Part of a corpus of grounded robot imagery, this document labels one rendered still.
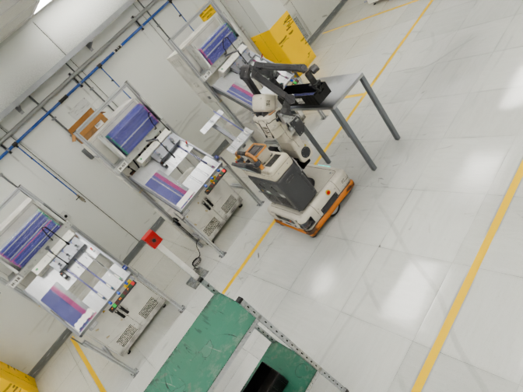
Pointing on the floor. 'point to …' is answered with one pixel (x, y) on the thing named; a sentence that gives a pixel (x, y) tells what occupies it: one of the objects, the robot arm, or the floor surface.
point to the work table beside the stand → (342, 85)
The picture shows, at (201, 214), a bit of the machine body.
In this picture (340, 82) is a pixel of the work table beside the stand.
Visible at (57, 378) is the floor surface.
